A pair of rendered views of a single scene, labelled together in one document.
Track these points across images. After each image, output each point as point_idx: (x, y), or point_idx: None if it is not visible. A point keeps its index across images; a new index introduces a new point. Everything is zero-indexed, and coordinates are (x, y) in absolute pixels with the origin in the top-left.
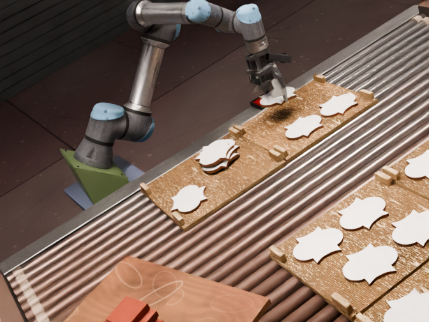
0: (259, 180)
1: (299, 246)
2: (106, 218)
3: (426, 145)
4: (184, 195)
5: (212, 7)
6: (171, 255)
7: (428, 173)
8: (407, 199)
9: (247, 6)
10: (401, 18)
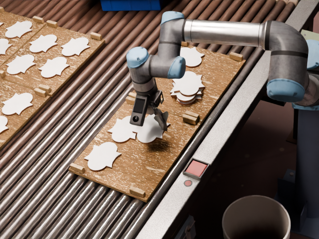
0: None
1: (85, 43)
2: None
3: (21, 121)
4: (193, 57)
5: (160, 28)
6: None
7: (17, 96)
8: (29, 81)
9: (136, 54)
10: None
